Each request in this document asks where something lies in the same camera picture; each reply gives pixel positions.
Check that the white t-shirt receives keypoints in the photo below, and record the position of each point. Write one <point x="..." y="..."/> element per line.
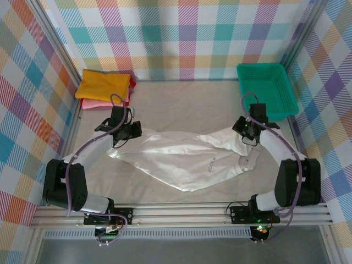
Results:
<point x="178" y="162"/>

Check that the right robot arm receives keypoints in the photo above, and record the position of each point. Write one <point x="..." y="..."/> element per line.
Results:
<point x="275" y="143"/>

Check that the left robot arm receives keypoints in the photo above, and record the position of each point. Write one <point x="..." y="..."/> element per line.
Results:
<point x="93" y="148"/>

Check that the mauve folded t-shirt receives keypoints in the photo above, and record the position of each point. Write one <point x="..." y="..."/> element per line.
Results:
<point x="130" y="90"/>

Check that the green plastic basket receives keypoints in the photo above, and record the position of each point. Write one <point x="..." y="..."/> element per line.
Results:
<point x="264" y="88"/>

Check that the light pink folded t-shirt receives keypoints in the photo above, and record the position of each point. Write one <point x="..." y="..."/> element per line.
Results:
<point x="93" y="104"/>

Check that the red folded t-shirt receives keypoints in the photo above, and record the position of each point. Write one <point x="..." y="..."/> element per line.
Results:
<point x="133" y="82"/>

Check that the yellow folded t-shirt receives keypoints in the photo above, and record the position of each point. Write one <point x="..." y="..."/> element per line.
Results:
<point x="101" y="85"/>

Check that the right controller circuit board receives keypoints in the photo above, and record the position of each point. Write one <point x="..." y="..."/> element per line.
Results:
<point x="261" y="231"/>

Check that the controller circuit board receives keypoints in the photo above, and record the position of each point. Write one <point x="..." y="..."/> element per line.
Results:
<point x="105" y="233"/>
<point x="261" y="231"/>

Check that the left controller circuit board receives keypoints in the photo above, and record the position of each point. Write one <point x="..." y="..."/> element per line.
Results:
<point x="105" y="233"/>

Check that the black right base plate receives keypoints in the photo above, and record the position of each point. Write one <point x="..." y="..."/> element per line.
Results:
<point x="239" y="214"/>

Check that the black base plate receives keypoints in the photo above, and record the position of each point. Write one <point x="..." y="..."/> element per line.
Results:
<point x="239" y="214"/>
<point x="125" y="215"/>

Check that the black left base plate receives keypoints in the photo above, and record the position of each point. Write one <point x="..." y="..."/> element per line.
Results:
<point x="125" y="215"/>

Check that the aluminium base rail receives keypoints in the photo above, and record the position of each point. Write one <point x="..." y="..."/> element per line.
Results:
<point x="178" y="215"/>

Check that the aluminium frame post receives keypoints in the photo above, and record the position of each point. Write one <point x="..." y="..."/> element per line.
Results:
<point x="302" y="33"/>
<point x="55" y="46"/>

